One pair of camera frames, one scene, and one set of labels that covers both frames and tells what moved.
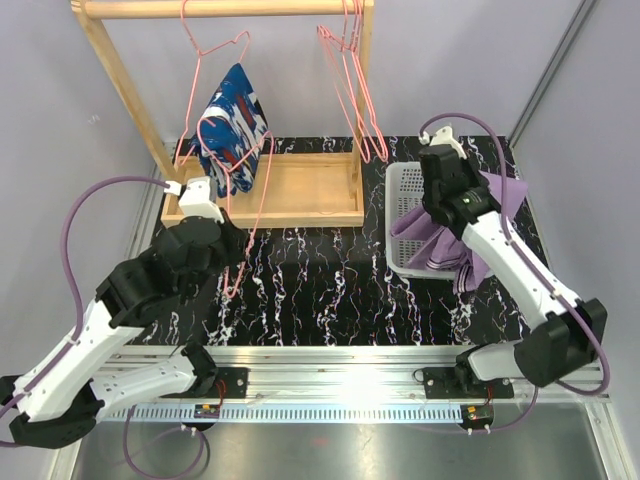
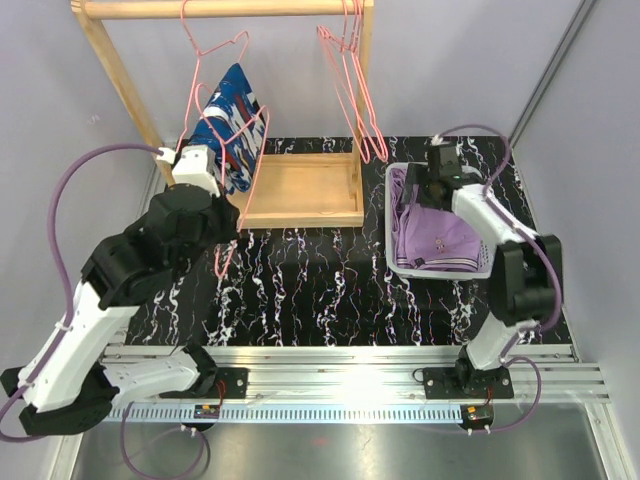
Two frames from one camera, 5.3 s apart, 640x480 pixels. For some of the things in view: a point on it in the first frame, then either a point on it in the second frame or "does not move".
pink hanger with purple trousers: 227,293 -> 259,169
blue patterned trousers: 233,138 does not move
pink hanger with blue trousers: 229,126 does not move
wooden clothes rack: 293,190 does not move
